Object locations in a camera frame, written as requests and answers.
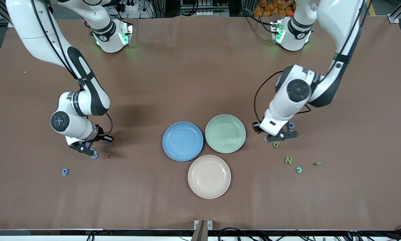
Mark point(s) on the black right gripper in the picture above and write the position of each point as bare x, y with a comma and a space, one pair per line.
101, 135

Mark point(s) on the beige round plate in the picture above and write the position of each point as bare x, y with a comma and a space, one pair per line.
209, 176

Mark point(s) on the blue foam letter G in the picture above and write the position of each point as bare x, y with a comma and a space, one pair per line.
95, 157

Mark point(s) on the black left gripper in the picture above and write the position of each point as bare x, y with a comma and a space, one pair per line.
256, 127

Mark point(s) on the blue round plate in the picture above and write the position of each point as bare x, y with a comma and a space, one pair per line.
183, 141

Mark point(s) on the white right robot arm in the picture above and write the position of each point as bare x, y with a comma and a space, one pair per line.
33, 33

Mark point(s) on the blue foam letter a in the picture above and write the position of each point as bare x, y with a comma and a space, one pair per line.
66, 172

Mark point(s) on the green foam letter P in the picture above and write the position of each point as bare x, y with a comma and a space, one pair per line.
276, 145

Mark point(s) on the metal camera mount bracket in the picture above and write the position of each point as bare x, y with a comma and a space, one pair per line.
197, 225

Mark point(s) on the green foam letter Z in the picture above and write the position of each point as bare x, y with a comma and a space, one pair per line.
288, 160

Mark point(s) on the green round plate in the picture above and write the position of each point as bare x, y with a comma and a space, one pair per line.
225, 134

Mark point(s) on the teal foam letter C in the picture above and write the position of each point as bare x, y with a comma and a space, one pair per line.
300, 169

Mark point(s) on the white power strip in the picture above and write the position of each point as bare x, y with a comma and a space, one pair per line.
130, 6
210, 13

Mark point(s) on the brown table cover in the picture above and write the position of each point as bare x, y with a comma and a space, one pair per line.
200, 83

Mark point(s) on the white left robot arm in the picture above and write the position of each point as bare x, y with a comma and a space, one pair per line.
284, 107

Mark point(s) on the bag of orange items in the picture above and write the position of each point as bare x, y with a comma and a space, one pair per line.
274, 6

